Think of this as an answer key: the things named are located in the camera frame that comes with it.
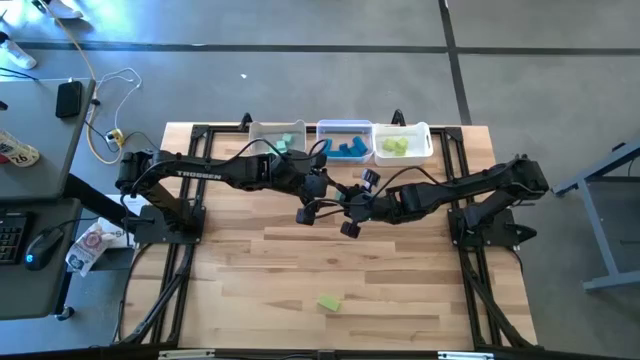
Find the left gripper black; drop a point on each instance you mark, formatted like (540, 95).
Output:
(305, 180)

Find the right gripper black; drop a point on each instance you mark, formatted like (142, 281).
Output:
(367, 205)

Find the teal cube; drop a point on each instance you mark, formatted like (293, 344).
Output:
(287, 137)

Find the blue cylinder block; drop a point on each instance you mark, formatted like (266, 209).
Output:
(360, 141)

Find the green cube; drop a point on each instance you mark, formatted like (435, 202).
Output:
(388, 145)

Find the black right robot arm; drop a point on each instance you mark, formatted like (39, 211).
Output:
(450, 190)

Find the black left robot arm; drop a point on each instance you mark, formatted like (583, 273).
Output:
(200, 175)

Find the clear plastic bin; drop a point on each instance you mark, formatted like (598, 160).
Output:
(345, 127)

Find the light grey plastic bin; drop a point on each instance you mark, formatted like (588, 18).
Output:
(262, 134)

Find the white plastic bin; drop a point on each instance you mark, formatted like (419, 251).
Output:
(417, 150)

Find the black clamp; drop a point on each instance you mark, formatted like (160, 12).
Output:
(398, 117)
(245, 120)

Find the long green block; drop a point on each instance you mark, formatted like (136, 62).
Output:
(329, 302)

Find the white printed box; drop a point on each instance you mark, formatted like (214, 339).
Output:
(117, 235)

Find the yellow power plug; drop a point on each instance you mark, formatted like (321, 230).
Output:
(115, 136)

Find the black diagonal desk beam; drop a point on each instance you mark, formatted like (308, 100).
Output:
(95, 200)

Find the crumpled plastic bag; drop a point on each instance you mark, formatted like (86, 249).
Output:
(87, 247)

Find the black phone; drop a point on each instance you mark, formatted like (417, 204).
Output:
(69, 99)

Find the black computer mouse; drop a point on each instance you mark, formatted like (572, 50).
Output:
(42, 247)

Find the desk caster wheel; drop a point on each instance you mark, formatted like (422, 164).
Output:
(65, 313)

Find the dark grey desk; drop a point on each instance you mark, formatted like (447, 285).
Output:
(30, 295)
(40, 125)

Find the printed snack packet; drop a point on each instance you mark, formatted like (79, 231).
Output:
(17, 150)

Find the black keyboard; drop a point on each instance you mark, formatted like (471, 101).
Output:
(12, 237)

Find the black aluminium frame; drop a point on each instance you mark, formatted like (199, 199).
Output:
(225, 129)

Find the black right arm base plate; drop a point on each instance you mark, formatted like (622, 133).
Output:
(505, 227)

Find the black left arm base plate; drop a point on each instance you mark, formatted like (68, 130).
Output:
(150, 227)

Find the white metal bracket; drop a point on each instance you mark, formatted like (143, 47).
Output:
(465, 355)
(186, 354)

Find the blue-grey table frame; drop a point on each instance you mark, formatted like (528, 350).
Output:
(600, 235)

